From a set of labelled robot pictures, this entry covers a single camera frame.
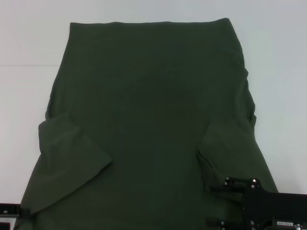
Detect dark green t-shirt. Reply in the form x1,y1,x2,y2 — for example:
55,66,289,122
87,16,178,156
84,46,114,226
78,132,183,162
19,17,280,230

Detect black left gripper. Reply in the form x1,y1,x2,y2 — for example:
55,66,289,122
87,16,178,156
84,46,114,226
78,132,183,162
0,203,32,230

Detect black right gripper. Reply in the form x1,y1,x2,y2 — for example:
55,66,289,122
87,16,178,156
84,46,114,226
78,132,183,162
206,176,307,230

